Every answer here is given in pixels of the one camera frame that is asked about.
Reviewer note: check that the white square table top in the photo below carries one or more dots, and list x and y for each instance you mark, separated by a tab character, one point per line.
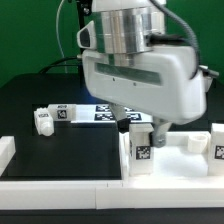
185	155

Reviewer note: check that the black camera pole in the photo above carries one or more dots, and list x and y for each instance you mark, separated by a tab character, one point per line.
83	10

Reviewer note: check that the white left obstacle block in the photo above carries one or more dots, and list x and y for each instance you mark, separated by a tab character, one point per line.
7	151

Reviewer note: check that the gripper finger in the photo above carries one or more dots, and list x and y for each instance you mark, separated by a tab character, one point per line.
120	116
160	128

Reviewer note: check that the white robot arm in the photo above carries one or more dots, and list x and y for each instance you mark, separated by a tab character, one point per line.
124	28

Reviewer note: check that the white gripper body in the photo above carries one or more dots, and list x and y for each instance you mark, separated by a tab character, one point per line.
162	82

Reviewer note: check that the white front obstacle bar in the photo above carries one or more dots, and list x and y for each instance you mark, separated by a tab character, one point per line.
154	193

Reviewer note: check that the white paper with tags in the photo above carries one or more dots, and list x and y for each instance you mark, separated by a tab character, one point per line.
100	113

